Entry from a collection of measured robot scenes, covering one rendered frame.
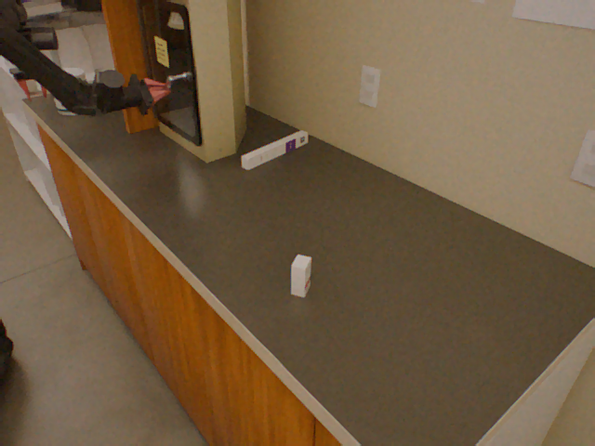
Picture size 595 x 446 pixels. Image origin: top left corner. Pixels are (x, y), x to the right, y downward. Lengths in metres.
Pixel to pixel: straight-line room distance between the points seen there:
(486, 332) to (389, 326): 0.18
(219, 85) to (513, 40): 0.77
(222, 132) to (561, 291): 0.99
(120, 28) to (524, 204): 1.28
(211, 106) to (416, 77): 0.58
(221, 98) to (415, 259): 0.74
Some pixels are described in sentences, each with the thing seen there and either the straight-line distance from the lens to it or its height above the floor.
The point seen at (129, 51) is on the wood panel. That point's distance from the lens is 1.68.
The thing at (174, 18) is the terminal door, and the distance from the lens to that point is 1.39.
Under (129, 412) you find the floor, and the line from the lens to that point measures 2.00.
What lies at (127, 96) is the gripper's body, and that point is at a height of 1.17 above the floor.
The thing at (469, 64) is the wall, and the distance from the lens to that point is 1.25.
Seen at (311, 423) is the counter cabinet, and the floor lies 0.81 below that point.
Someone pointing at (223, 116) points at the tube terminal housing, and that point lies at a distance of 1.44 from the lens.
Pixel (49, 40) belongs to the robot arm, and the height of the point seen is 1.27.
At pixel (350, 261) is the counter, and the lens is 1.04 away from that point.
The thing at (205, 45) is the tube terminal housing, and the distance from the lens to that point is 1.36.
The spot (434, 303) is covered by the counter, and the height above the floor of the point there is 0.94.
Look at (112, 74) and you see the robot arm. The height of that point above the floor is 1.24.
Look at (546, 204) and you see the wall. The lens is 1.24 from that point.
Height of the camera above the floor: 1.59
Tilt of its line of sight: 33 degrees down
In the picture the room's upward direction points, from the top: straight up
